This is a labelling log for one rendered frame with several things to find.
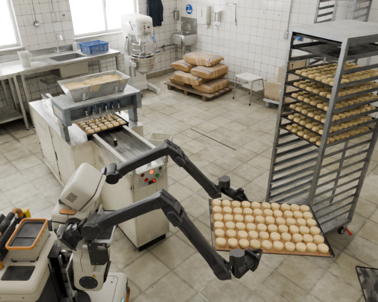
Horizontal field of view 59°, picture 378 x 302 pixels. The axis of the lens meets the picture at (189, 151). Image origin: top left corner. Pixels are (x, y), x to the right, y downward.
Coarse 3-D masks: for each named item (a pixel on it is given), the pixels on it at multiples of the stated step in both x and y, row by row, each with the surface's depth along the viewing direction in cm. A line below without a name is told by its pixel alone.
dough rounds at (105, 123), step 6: (90, 120) 317; (96, 120) 313; (102, 120) 313; (108, 120) 315; (114, 120) 313; (120, 120) 313; (84, 126) 301; (90, 126) 305; (96, 126) 301; (102, 126) 301; (108, 126) 303; (90, 132) 293
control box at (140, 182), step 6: (162, 162) 263; (150, 168) 256; (156, 168) 259; (162, 168) 263; (138, 174) 250; (150, 174) 257; (162, 174) 265; (138, 180) 253; (144, 180) 256; (150, 180) 260; (156, 180) 264; (138, 186) 255; (144, 186) 259
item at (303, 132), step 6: (288, 126) 269; (294, 126) 270; (300, 126) 269; (366, 126) 269; (294, 132) 264; (300, 132) 259; (306, 132) 261; (312, 132) 259; (342, 132) 261; (348, 132) 260; (354, 132) 259; (360, 132) 264; (306, 138) 254; (312, 138) 251; (318, 138) 251; (330, 138) 251; (336, 138) 251; (342, 138) 254; (318, 144) 245
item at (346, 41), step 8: (344, 40) 201; (344, 48) 203; (344, 56) 205; (344, 64) 208; (336, 72) 212; (336, 80) 213; (336, 88) 215; (336, 96) 218; (328, 112) 224; (328, 120) 226; (328, 128) 229; (320, 144) 237; (320, 152) 239; (320, 160) 241; (320, 168) 246; (312, 184) 254; (312, 192) 256; (312, 200) 259
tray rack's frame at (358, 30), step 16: (304, 32) 226; (320, 32) 215; (336, 32) 214; (352, 32) 214; (368, 32) 214; (368, 64) 258; (368, 160) 276; (336, 176) 311; (352, 208) 302; (336, 224) 302
